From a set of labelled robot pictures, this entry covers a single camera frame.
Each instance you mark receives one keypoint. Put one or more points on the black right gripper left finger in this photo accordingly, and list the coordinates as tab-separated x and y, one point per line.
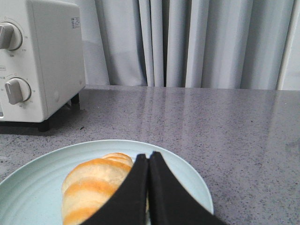
127	206

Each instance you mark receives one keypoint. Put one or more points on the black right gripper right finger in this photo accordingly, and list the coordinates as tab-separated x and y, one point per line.
169	202

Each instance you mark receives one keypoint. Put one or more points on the striped bread roll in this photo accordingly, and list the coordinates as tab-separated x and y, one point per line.
91	184

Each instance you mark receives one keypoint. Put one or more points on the lower oven knob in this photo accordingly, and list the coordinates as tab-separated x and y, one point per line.
18	90

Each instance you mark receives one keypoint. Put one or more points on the oven knob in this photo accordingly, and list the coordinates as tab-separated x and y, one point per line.
10	36
18	90

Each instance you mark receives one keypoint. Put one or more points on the white toaster oven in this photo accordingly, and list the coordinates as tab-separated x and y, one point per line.
50	58

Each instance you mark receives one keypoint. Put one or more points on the upper oven knob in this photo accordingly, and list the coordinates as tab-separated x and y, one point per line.
10	36

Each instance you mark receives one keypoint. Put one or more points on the light blue plate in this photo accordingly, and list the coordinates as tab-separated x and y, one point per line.
32	194

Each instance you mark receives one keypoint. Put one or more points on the grey curtain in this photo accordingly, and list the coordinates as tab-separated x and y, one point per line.
221	44

